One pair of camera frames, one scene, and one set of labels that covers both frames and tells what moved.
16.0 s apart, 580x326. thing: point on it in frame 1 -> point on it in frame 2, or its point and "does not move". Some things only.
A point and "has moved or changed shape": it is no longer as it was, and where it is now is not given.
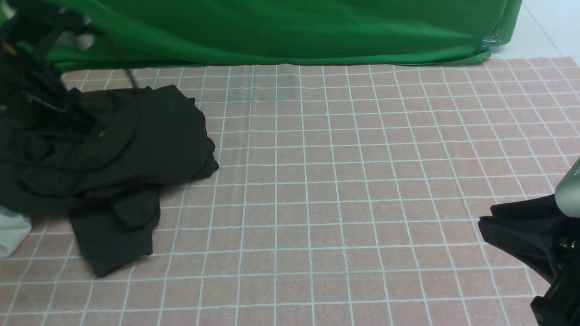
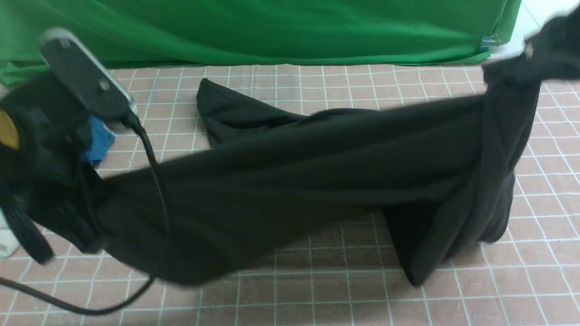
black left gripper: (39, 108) -> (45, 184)
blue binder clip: (487, 41) does not move
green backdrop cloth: (129, 32) does not move
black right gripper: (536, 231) -> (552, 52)
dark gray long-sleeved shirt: (110, 185) has moved or changed shape
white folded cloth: (14, 228) does not move
